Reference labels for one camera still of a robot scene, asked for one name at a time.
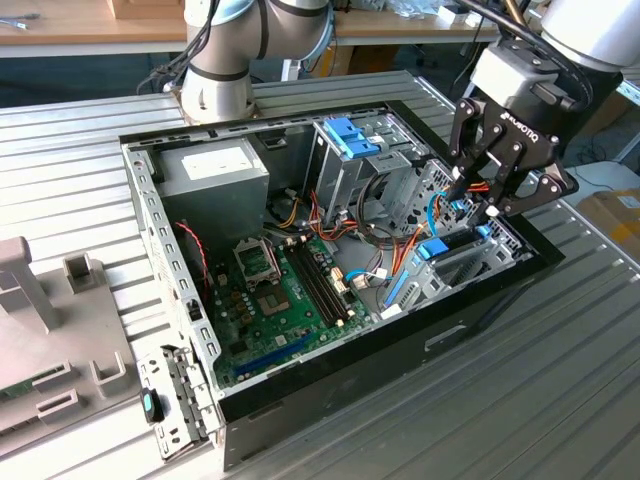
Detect black RAM slot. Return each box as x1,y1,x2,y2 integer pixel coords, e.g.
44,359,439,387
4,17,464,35
299,242,350,326
289,244,337,329

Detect black open PC case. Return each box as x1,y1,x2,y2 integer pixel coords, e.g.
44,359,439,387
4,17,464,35
118,99,566,471

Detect CPU socket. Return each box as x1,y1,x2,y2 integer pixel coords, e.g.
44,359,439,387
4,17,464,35
255,285,292,317

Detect cardboard box with yellow label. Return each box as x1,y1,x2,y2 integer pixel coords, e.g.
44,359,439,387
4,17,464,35
574,187,640,264

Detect grey expansion slot latch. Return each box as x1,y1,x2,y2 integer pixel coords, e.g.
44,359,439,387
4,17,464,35
159,343,211,444

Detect metal socket cover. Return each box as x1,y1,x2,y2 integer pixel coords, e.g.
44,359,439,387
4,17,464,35
232,237,281,290

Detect blue plastic drive latch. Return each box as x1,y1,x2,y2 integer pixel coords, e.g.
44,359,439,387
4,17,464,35
344,137,384,159
323,118,366,146

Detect hard disk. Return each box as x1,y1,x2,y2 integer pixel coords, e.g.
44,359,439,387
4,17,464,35
383,223,494,310

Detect grey metal drive cage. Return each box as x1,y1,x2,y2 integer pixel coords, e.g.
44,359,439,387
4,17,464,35
303,113,431,229

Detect white side table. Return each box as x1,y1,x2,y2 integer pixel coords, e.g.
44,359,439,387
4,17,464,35
562,160,640,209

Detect thick black gripper cable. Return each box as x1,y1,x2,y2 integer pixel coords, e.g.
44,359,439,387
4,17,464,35
457,0,596,109

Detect white small box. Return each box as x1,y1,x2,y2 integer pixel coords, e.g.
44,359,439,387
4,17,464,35
438,3,469,27

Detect blue expansion slot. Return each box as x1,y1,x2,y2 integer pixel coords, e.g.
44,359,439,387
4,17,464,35
233,333,315,379

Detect green RAM stick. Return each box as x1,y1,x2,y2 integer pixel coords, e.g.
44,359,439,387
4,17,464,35
0,365,69,401

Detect grey metal disk bay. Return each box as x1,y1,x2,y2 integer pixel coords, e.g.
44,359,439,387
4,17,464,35
382,219,534,321

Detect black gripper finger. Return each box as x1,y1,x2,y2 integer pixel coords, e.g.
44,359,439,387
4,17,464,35
446,96,522,202
469,143,581,227

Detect clear plastic bags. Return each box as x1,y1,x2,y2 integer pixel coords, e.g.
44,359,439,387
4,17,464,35
389,0,442,21

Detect blue data wire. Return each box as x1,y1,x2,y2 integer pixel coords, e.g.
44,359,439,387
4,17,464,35
424,189,471,236

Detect black wire loop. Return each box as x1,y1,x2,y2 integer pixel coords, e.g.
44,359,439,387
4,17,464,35
355,174,401,246

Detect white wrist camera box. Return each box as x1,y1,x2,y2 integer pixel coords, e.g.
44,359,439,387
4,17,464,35
469,42,576,112

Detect red black fan wire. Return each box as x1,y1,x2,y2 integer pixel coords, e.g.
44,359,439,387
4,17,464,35
175,222,211,301

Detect green motherboard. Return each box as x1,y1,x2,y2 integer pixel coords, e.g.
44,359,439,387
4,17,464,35
207,234,376,389

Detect orange red power wire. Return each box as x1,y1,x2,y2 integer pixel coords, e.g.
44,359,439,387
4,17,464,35
390,180,490,276

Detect brown wooden box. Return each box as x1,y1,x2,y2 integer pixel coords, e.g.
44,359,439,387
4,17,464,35
107,0,187,21

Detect grey parts rack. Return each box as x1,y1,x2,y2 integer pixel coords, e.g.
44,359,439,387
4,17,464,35
0,236,141,459

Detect brown cardboard box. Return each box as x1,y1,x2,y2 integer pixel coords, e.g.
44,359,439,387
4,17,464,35
319,44,401,77

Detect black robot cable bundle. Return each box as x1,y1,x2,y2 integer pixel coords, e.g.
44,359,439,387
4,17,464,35
135,0,222,97

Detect long wooden desk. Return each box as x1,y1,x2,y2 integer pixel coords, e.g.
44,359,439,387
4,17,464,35
332,0,544,49

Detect aluminium shelf frame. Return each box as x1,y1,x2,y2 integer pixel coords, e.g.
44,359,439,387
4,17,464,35
613,69,640,167

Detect yellow black wire bundle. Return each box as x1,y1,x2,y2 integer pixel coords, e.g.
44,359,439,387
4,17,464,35
267,194,304,231

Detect grey power supply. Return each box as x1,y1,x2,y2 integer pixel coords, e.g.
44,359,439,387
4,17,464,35
157,138,271,251

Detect orange red wire bundle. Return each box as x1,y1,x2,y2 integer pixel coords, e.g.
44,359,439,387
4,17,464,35
307,189,361,244

